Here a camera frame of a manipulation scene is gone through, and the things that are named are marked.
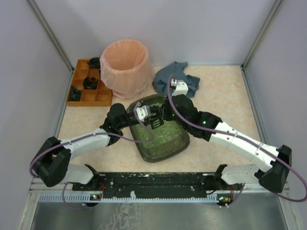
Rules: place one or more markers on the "black object top compartment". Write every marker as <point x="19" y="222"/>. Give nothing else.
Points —
<point x="94" y="63"/>

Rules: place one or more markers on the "pink lined trash bin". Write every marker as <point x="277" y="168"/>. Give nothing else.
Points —
<point x="126" y="68"/>

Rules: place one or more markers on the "black object compartment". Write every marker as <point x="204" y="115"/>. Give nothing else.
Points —
<point x="94" y="63"/>
<point x="90" y="83"/>
<point x="75" y="94"/>

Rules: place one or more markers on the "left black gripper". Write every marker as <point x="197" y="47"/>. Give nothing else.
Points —
<point x="154" y="115"/>

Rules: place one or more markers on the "black object middle compartment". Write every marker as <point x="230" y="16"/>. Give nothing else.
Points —
<point x="90" y="83"/>

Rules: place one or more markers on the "green litter pellets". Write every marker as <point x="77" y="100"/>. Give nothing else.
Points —
<point x="163" y="134"/>

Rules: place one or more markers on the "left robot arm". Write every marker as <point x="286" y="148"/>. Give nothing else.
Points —
<point x="52" y="164"/>

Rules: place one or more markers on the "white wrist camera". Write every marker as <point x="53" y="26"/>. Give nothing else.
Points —
<point x="143" y="111"/>
<point x="178" y="87"/>

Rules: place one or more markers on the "black litter scoop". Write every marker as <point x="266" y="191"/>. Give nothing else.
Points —
<point x="156" y="126"/>

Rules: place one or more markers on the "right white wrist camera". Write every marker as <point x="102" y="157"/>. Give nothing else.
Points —
<point x="178" y="87"/>

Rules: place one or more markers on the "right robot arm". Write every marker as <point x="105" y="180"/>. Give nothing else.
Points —
<point x="264" y="168"/>

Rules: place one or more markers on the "black mounting base rail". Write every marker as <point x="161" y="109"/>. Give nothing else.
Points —
<point x="156" y="185"/>

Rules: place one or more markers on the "black object lower compartment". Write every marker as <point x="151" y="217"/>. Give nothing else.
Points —
<point x="75" y="94"/>

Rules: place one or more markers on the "orange compartment tray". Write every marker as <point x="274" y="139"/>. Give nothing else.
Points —
<point x="101" y="97"/>

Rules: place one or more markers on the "blue grey cloth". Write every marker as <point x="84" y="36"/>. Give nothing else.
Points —
<point x="176" y="69"/>

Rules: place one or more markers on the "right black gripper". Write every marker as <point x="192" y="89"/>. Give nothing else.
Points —
<point x="168" y="103"/>

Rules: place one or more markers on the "dark green litter box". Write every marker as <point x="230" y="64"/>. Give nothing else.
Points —
<point x="164" y="151"/>

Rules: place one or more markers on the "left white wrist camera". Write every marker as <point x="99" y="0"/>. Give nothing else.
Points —
<point x="143" y="111"/>

